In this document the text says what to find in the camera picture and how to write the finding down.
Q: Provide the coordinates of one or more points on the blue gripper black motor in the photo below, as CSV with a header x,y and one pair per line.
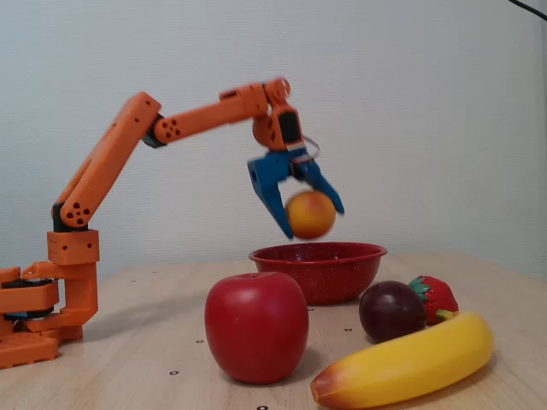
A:
x,y
273,170

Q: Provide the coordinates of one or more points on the orange yellow plastic peach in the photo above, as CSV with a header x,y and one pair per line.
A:
x,y
312,215

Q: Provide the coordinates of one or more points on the orange robot arm base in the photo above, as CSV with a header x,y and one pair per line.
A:
x,y
42,299

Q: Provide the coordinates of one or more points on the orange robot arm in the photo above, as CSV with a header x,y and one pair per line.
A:
x,y
111,145

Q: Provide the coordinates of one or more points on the red speckled enamel bowl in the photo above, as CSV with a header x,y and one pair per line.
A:
x,y
333,273

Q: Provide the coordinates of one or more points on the red plastic apple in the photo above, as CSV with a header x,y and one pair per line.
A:
x,y
256,329

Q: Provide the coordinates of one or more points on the dark purple plastic plum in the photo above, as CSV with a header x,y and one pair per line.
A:
x,y
391,312

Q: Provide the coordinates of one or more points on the red plastic strawberry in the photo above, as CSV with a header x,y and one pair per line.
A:
x,y
440,299

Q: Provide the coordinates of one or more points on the yellow plastic banana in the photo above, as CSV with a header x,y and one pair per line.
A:
x,y
419,363

